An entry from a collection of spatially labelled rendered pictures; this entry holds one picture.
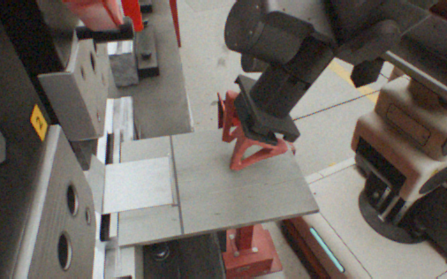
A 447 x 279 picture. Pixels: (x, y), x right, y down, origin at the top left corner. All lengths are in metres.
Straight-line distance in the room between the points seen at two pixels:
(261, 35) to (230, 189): 0.23
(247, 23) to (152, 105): 0.52
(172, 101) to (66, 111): 0.56
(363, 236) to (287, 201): 0.90
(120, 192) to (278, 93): 0.25
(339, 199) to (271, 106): 1.04
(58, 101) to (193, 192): 0.26
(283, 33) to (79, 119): 0.20
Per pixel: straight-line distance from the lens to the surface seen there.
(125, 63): 0.84
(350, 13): 0.33
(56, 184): 0.18
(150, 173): 0.48
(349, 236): 1.32
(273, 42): 0.32
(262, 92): 0.38
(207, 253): 0.55
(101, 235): 0.45
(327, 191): 1.41
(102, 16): 0.21
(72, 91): 0.24
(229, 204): 0.44
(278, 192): 0.46
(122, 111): 0.65
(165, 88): 0.85
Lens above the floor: 1.37
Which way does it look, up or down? 45 degrees down
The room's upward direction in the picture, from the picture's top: straight up
